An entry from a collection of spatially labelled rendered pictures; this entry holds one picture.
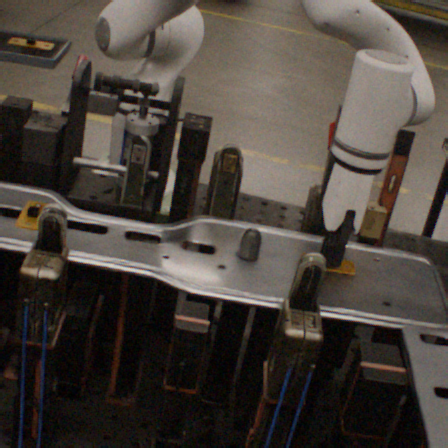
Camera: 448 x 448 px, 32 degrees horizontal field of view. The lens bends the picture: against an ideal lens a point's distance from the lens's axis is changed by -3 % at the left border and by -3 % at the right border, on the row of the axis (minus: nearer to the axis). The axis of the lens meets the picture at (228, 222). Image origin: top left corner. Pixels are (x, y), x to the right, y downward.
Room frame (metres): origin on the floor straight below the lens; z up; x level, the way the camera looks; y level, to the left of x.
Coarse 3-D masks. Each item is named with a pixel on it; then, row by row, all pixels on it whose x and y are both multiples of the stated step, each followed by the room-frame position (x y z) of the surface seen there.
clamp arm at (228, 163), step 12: (228, 144) 1.23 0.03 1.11; (228, 156) 1.21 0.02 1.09; (240, 156) 1.22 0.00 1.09; (228, 168) 1.21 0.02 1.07; (216, 180) 1.21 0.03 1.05; (228, 180) 1.21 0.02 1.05; (216, 192) 1.21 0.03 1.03; (228, 192) 1.21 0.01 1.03; (216, 204) 1.20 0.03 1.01; (228, 204) 1.20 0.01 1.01; (216, 216) 1.20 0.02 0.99; (228, 216) 1.20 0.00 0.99
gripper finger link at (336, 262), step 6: (336, 234) 1.05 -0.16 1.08; (336, 240) 1.04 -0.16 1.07; (330, 246) 1.06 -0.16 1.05; (336, 246) 1.06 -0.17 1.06; (342, 246) 1.05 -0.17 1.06; (324, 252) 1.06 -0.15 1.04; (330, 252) 1.06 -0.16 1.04; (336, 252) 1.06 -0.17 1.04; (342, 252) 1.06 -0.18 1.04; (330, 258) 1.06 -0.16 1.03; (336, 258) 1.06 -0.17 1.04; (342, 258) 1.06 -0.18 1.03; (330, 264) 1.06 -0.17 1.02; (336, 264) 1.06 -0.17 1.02
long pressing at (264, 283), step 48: (0, 192) 1.10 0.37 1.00; (48, 192) 1.13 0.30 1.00; (0, 240) 0.97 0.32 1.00; (96, 240) 1.02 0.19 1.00; (192, 240) 1.08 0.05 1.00; (288, 240) 1.14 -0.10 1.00; (192, 288) 0.95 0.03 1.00; (240, 288) 0.97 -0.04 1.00; (288, 288) 1.00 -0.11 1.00; (336, 288) 1.03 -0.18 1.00; (384, 288) 1.06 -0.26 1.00; (432, 288) 1.09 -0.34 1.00; (432, 336) 0.97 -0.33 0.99
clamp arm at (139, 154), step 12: (132, 144) 1.19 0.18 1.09; (144, 144) 1.19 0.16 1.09; (132, 156) 1.18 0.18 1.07; (144, 156) 1.18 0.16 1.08; (132, 168) 1.18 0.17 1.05; (144, 168) 1.19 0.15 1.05; (132, 180) 1.18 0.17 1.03; (144, 180) 1.18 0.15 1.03; (132, 192) 1.18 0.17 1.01; (132, 204) 1.17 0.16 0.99
